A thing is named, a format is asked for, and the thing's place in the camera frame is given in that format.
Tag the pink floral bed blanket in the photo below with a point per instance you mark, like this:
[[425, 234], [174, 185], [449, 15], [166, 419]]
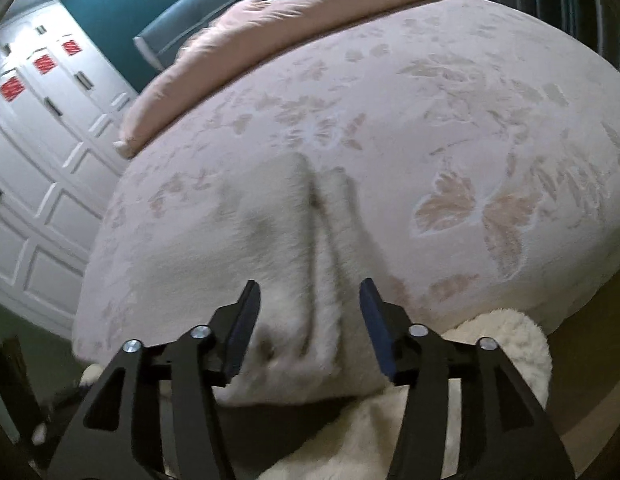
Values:
[[484, 146]]

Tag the white fluffy rug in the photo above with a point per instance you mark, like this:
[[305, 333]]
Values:
[[360, 443]]

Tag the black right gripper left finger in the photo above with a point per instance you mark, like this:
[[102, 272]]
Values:
[[115, 434]]

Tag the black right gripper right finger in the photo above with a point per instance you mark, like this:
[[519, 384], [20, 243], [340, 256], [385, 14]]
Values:
[[505, 432]]

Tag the beige knitted sweater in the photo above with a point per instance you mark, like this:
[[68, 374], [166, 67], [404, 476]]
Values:
[[298, 232]]

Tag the white panelled wardrobe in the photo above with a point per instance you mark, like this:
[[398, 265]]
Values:
[[61, 105]]

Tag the pink folded duvet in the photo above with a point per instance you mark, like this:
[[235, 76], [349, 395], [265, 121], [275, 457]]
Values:
[[247, 34]]

